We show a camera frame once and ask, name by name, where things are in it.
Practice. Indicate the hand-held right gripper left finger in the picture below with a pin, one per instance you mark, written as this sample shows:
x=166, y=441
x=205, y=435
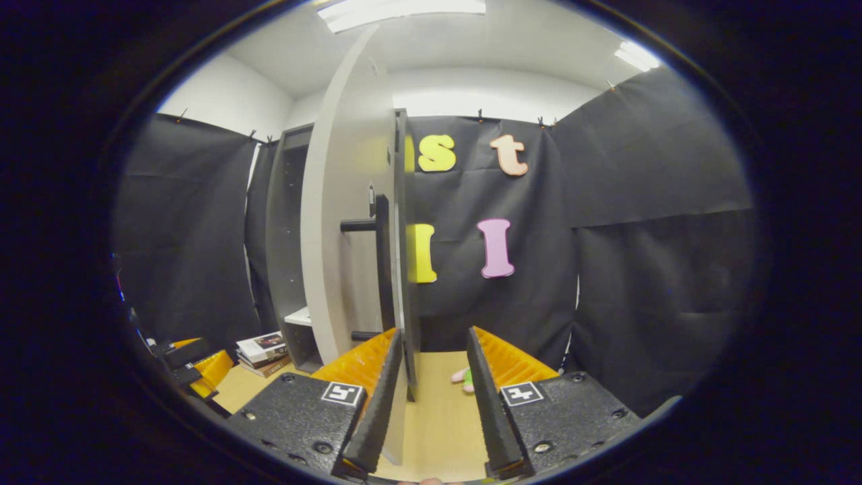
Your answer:
x=380, y=417

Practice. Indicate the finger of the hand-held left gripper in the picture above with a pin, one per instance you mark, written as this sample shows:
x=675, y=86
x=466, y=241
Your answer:
x=188, y=353
x=214, y=370

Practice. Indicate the small ceiling light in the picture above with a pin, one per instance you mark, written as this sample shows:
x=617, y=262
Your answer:
x=636, y=56

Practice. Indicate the black book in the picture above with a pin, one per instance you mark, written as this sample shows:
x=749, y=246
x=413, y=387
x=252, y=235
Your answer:
x=266, y=362

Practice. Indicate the white cabinet shelf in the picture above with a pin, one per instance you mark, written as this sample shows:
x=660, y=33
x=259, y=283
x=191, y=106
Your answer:
x=300, y=316

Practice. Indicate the beige cabinet door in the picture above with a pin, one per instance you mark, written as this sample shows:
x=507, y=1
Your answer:
x=337, y=269

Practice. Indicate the dark grey cabinet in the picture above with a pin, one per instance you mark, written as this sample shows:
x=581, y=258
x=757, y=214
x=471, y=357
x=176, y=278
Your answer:
x=408, y=303

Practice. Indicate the green and pink plush toy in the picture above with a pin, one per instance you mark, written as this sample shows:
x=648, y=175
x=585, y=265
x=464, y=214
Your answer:
x=465, y=378

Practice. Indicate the brown book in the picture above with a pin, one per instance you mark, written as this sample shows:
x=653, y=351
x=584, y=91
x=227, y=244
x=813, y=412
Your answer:
x=269, y=370

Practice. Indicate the black backdrop cloth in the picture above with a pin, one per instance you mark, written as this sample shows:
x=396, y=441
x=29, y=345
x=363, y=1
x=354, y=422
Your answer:
x=640, y=269

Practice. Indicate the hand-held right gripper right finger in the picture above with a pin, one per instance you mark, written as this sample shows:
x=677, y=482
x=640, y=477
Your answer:
x=488, y=417

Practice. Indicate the white book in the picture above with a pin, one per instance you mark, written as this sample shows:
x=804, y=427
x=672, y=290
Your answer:
x=259, y=345

